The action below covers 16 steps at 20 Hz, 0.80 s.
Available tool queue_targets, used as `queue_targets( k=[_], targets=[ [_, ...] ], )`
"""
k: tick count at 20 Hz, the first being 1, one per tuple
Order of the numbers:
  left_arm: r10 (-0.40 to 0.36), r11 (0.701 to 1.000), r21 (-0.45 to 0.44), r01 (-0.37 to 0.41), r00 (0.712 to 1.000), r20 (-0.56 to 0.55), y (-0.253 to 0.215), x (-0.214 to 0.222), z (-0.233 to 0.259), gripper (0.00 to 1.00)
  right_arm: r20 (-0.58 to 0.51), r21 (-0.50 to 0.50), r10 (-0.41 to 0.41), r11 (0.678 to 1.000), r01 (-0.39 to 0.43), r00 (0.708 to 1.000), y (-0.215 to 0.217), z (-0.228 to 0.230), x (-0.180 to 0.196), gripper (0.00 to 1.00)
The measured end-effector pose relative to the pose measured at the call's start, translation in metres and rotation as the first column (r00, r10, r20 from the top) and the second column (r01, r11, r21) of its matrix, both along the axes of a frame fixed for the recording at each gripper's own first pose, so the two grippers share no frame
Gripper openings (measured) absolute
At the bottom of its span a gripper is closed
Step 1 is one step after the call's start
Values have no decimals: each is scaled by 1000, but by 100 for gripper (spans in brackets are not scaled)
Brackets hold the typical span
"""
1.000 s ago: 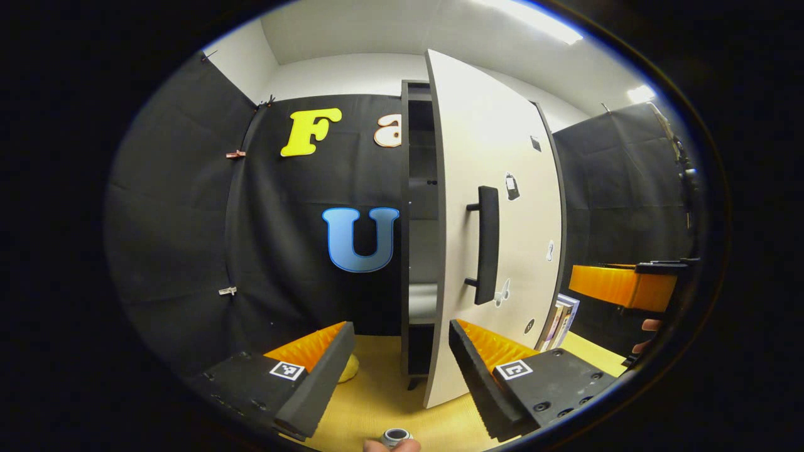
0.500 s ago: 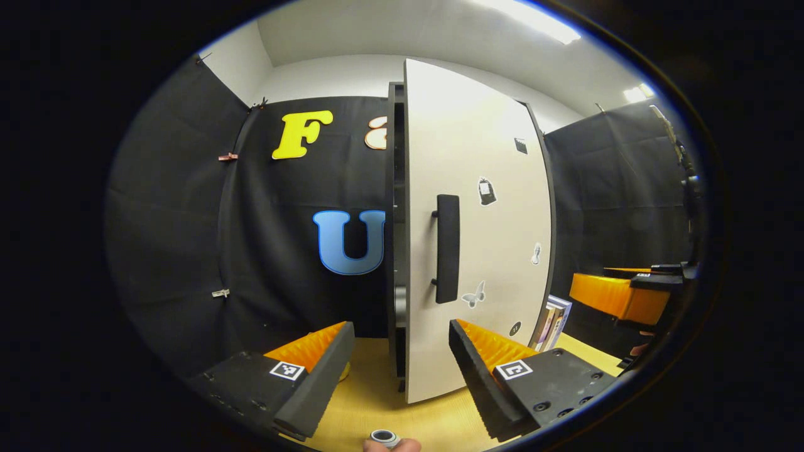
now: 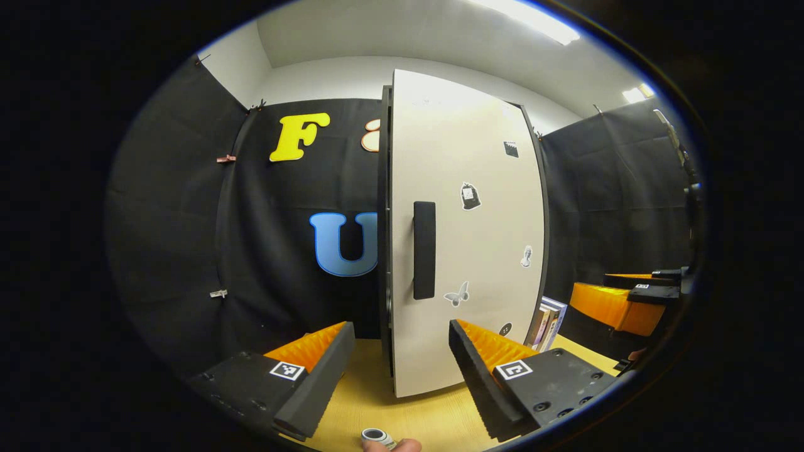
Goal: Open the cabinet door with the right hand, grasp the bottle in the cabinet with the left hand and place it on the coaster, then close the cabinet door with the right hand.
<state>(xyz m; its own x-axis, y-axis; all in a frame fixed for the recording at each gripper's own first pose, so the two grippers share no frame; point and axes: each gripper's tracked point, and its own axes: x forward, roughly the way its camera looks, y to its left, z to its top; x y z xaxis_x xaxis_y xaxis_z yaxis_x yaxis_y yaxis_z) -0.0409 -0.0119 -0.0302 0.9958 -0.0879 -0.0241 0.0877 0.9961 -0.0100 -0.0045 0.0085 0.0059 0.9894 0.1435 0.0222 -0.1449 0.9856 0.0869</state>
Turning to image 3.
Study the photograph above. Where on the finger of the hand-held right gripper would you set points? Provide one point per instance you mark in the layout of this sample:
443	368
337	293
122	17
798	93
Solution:
656	295
669	276

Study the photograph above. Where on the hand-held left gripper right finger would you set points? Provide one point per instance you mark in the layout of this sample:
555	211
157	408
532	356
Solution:
477	383

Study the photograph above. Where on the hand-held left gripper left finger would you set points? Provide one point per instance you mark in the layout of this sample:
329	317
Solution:
323	386

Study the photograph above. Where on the white bottle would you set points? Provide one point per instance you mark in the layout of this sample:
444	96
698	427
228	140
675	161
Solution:
375	434

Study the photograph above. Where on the beige cabinet door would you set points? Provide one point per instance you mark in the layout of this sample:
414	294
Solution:
477	251

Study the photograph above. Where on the pink spine book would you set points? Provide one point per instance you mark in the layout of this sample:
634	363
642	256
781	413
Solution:
534	326

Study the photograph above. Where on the brown spine book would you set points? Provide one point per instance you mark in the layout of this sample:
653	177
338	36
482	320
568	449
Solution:
544	326

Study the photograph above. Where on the blue-grey spine book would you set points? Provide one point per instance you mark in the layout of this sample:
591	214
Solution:
558	314

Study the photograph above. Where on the ceiling light panel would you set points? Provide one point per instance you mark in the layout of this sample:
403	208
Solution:
637	93

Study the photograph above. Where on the black backdrop cloth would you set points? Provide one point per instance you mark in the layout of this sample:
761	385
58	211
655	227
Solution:
176	220

